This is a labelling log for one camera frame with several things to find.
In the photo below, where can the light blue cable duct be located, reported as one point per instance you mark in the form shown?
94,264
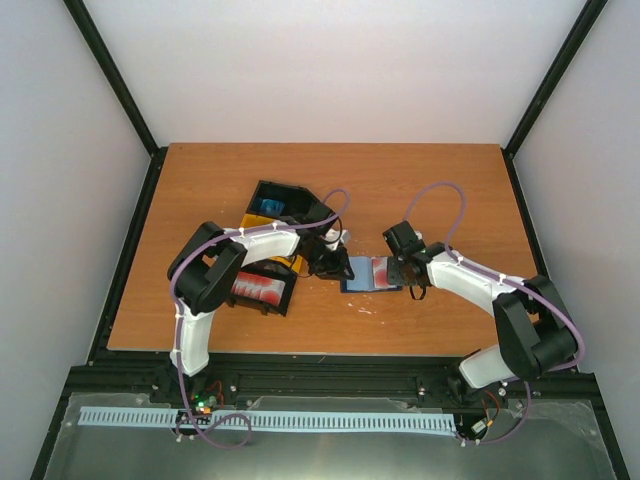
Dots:
278,421

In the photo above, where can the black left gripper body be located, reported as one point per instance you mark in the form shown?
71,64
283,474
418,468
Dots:
321,262

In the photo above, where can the black frame post right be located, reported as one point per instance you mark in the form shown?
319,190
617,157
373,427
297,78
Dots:
569,48

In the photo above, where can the black bin with blue cards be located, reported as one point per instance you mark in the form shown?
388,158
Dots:
297,199

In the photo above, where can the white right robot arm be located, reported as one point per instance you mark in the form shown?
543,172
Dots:
534,332

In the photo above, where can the metal base plate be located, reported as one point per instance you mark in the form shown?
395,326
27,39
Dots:
542,440

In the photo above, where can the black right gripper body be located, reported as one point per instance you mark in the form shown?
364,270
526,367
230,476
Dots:
398,277

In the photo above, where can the blue card holder wallet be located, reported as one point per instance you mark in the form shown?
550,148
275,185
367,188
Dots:
363,277

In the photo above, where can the black bin with red cards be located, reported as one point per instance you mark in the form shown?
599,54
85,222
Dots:
272,270

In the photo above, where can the blue card stack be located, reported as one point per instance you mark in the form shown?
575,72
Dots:
271,207

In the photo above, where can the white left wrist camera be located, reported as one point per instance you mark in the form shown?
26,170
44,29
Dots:
333,239

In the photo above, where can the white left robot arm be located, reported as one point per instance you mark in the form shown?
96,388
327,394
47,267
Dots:
201,277

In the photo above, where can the red card stack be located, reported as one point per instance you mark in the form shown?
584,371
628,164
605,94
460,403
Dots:
257,287

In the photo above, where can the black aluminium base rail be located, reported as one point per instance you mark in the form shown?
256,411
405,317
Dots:
243,378

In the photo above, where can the black frame post left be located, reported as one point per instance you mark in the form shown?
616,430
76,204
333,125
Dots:
94,40

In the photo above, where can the yellow bin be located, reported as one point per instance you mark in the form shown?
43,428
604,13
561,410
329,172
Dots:
265,242

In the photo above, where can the black frame post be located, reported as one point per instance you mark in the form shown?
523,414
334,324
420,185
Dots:
94,40
569,48

